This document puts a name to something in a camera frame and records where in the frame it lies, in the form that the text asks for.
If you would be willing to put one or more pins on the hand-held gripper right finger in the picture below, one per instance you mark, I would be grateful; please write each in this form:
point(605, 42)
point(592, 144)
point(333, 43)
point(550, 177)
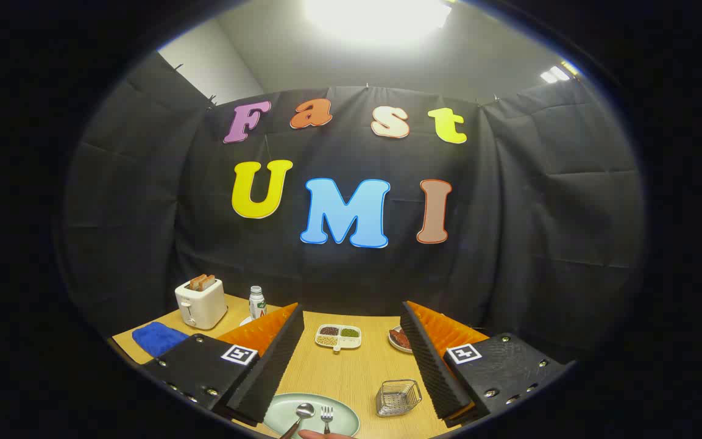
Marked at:
point(430, 366)

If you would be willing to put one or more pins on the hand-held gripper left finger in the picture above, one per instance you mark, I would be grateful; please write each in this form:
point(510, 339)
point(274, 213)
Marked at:
point(278, 360)

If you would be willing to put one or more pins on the white plate with food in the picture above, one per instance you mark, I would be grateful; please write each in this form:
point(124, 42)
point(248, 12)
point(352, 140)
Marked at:
point(398, 340)

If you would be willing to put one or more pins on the white coaster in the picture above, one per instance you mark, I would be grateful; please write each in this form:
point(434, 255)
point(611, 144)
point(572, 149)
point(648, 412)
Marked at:
point(245, 321)

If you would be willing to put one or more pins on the small white drink bottle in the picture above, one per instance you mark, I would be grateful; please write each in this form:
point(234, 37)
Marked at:
point(257, 303)

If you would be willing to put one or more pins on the white divided snack tray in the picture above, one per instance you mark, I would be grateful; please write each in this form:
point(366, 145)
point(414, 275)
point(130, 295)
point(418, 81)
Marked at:
point(339, 336)

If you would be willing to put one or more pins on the pale green plate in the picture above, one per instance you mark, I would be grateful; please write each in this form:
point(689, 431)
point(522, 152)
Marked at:
point(342, 421)

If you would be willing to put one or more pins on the white toaster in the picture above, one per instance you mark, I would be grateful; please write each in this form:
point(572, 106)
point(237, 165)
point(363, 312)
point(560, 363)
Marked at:
point(202, 305)

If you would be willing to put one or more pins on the blue folded cloth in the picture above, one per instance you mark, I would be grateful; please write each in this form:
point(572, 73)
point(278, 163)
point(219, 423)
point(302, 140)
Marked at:
point(157, 337)

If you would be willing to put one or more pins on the small ceiling light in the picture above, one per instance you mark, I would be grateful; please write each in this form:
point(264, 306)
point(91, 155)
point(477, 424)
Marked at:
point(555, 74)

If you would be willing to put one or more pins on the large ceiling light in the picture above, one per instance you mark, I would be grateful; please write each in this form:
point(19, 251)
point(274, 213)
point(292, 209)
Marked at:
point(375, 15)

